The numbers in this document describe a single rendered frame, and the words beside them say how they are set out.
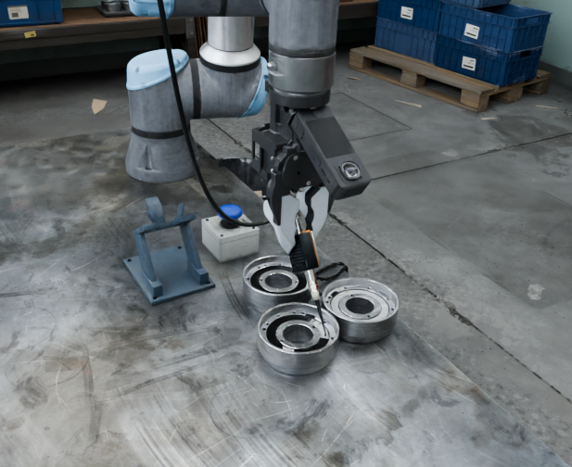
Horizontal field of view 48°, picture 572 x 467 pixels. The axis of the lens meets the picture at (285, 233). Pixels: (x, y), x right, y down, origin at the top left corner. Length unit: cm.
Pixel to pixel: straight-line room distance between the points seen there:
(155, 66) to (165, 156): 17
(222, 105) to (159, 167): 17
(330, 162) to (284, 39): 14
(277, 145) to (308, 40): 13
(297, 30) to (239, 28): 52
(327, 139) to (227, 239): 34
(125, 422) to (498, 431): 43
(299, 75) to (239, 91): 54
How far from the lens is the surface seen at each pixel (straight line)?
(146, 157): 129
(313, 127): 73
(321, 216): 82
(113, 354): 87
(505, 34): 439
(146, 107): 126
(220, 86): 125
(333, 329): 85
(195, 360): 85
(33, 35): 418
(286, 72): 72
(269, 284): 96
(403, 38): 496
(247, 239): 103
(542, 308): 250
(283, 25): 71
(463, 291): 248
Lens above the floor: 136
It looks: 30 degrees down
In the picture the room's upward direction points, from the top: 2 degrees clockwise
